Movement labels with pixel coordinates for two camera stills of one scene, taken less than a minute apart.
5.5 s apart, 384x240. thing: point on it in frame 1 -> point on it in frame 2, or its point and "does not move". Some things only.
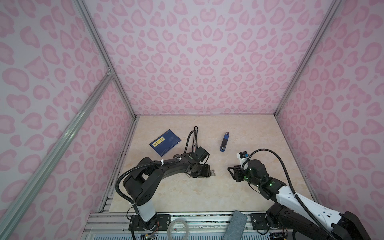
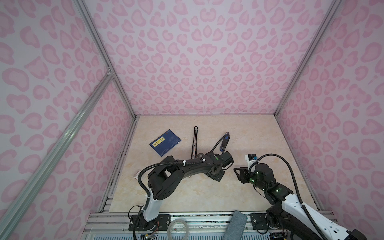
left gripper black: (206, 172) -> (220, 177)
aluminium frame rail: (9, 211) does not move
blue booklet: (163, 143) does not move
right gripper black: (237, 171) does not move
